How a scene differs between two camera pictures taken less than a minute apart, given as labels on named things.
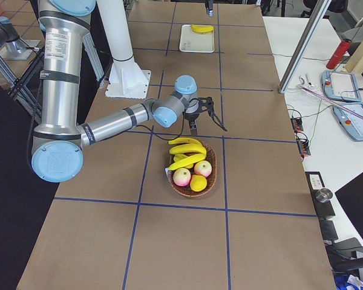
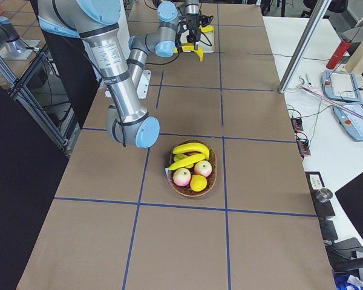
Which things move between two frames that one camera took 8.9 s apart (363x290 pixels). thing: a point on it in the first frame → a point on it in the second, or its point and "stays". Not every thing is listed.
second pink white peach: (181, 176) stays
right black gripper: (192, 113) → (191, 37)
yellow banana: (201, 28) stays
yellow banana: (183, 140) → (189, 47)
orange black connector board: (297, 124) stays
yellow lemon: (198, 182) stays
